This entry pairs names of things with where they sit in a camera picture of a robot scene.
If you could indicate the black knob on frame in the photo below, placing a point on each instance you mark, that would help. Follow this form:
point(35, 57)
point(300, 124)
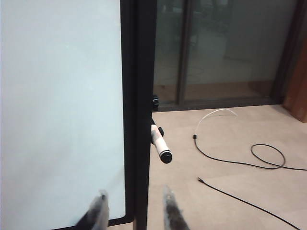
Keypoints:
point(155, 100)

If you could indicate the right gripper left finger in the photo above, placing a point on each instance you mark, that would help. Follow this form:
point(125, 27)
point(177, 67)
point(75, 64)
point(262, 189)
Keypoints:
point(96, 213)

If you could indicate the whiteboard with black frame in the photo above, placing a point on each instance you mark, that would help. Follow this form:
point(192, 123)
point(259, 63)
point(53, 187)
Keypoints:
point(60, 95)

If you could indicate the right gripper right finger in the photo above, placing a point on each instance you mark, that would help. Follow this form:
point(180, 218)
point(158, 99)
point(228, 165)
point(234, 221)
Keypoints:
point(172, 210)

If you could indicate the white marker pen black cap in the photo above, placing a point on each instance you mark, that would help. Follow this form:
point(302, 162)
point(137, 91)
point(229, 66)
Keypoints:
point(159, 143)

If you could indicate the brown wooden panel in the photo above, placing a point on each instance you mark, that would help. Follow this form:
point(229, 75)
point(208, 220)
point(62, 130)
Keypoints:
point(297, 83)

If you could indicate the dark framed glass sliding door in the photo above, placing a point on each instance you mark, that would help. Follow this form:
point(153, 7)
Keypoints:
point(183, 48)

